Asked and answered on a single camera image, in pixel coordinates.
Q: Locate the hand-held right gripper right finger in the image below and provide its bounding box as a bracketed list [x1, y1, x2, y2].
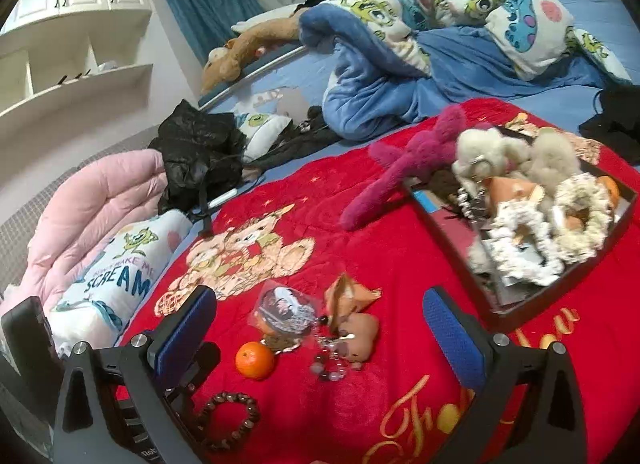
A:
[422, 286, 588, 464]

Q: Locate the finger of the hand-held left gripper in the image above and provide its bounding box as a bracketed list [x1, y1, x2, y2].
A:
[167, 344, 221, 410]

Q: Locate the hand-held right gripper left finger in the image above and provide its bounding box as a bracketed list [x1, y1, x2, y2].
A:
[52, 285, 218, 464]

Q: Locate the brown wooden bead bracelet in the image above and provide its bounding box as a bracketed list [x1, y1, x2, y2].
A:
[192, 390, 261, 454]

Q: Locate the triangular snack packet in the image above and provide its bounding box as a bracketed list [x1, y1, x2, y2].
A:
[324, 274, 383, 325]
[487, 176, 546, 207]
[332, 314, 381, 370]

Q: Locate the dark brown storage box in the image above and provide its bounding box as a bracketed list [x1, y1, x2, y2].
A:
[402, 126, 640, 317]

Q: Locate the round photo badge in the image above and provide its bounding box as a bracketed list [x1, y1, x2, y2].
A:
[257, 286, 321, 337]

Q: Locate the white crochet scrunchie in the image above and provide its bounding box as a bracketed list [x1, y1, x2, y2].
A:
[487, 204, 566, 287]

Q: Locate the cream crochet scrunchie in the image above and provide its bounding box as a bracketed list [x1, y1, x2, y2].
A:
[550, 174, 616, 265]

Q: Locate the white cartoon printed pillow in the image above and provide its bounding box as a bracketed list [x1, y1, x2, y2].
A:
[47, 209, 193, 350]

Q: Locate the red bear printed blanket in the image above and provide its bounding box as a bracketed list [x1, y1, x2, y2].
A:
[117, 98, 640, 464]

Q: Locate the white stick device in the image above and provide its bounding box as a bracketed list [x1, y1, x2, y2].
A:
[207, 189, 241, 209]

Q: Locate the pink quilt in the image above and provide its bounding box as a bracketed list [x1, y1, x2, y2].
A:
[0, 150, 171, 315]

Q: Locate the black puffer jacket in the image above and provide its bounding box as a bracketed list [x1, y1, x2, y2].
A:
[148, 100, 246, 215]

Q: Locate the magenta plush toy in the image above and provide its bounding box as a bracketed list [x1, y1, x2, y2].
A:
[340, 104, 468, 231]

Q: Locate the small cartoon printed pillow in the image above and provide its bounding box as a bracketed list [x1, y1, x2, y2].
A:
[235, 88, 306, 159]

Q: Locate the blue cartoon printed quilt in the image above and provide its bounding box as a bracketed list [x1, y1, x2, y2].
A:
[299, 0, 633, 142]

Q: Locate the black cloth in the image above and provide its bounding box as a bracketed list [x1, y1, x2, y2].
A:
[579, 86, 640, 165]

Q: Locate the brown teddy bear plush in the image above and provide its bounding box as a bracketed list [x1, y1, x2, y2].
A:
[200, 6, 311, 94]

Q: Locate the pink glass bead bracelet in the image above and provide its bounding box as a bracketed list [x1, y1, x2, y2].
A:
[310, 314, 358, 385]

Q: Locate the beige plush keychain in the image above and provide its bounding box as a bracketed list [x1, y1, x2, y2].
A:
[520, 127, 586, 205]
[452, 127, 531, 179]

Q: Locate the white wall shelf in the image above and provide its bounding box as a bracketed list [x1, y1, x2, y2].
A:
[0, 8, 156, 159]

